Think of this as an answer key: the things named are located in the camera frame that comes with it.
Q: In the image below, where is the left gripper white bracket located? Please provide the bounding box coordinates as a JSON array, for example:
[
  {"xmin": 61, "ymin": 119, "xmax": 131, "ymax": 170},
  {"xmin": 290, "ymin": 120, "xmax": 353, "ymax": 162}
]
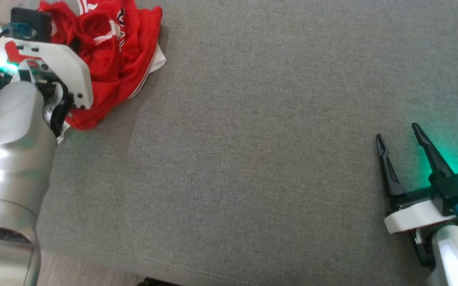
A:
[{"xmin": 0, "ymin": 40, "xmax": 93, "ymax": 137}]

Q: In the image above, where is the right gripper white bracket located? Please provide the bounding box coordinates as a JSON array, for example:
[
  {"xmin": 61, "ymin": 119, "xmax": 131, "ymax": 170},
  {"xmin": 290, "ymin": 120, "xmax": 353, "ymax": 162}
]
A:
[{"xmin": 375, "ymin": 122, "xmax": 458, "ymax": 235}]

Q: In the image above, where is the red basketball jersey white trim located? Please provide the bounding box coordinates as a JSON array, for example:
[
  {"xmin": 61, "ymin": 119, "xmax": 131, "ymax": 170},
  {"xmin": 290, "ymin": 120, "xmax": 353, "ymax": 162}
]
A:
[{"xmin": 6, "ymin": 0, "xmax": 167, "ymax": 131}]

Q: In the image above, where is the grey fabric sofa seat cushion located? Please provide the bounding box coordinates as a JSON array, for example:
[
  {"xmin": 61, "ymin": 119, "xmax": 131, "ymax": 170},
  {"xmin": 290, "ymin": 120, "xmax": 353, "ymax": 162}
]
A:
[{"xmin": 0, "ymin": 0, "xmax": 458, "ymax": 286}]

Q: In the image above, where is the left black cable blue connector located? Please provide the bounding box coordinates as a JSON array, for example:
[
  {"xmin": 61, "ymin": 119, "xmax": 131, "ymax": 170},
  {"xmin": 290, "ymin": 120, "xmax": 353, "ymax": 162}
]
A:
[{"xmin": 0, "ymin": 22, "xmax": 37, "ymax": 62}]

